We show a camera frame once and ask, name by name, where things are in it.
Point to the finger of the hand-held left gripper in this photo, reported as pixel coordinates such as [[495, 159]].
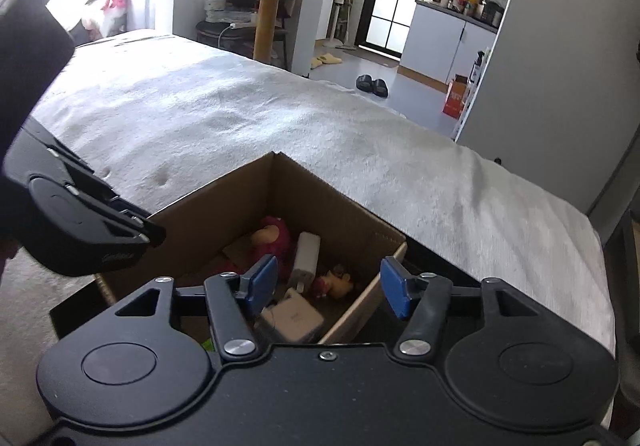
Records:
[[135, 223]]

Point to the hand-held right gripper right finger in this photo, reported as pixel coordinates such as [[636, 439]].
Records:
[[395, 291]]

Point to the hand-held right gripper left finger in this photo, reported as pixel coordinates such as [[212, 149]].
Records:
[[262, 278]]

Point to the pink bear toy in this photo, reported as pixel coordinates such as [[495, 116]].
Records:
[[272, 238]]

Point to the white plug charger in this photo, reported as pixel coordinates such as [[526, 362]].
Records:
[[306, 258]]

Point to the white square charger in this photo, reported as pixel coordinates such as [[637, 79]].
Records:
[[295, 318]]

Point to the brown-haired figurine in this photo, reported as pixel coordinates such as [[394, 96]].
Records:
[[335, 283]]

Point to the green toy box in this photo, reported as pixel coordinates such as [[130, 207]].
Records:
[[207, 345]]

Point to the cardboard box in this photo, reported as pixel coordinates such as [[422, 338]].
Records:
[[320, 206]]

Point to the hanging pink clothes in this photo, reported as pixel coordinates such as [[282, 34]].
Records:
[[112, 1]]

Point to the black stool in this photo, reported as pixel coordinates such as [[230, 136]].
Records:
[[225, 38]]

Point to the orange carton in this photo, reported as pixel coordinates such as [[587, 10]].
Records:
[[456, 98]]

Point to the black slipper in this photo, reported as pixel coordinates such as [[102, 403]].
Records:
[[364, 82], [380, 88]]

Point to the yellow slipper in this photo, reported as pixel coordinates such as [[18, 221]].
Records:
[[330, 58], [316, 62]]

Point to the dark spray bottle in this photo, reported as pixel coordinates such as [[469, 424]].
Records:
[[477, 68]]

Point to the gold round side table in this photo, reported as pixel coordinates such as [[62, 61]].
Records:
[[267, 11]]

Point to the white kitchen cabinet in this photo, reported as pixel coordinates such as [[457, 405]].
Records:
[[435, 46]]

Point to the white fan stand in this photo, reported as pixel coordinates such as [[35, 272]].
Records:
[[341, 26]]

